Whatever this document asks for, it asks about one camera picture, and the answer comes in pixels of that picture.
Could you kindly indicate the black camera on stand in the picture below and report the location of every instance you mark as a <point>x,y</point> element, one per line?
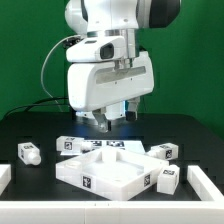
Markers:
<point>71,41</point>

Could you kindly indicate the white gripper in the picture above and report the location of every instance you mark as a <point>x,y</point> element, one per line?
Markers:
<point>92,86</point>

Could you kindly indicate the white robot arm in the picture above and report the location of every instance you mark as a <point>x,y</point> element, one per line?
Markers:
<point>101,18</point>

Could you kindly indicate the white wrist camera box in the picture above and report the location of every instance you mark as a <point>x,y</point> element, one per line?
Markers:
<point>97,49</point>

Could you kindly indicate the paper sheet with markers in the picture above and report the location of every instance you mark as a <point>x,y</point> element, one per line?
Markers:
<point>132,146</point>

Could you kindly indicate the white U-shaped fence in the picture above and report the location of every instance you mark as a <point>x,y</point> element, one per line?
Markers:
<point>208,211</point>

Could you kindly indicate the white square tabletop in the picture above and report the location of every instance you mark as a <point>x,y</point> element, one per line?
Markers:
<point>112,173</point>

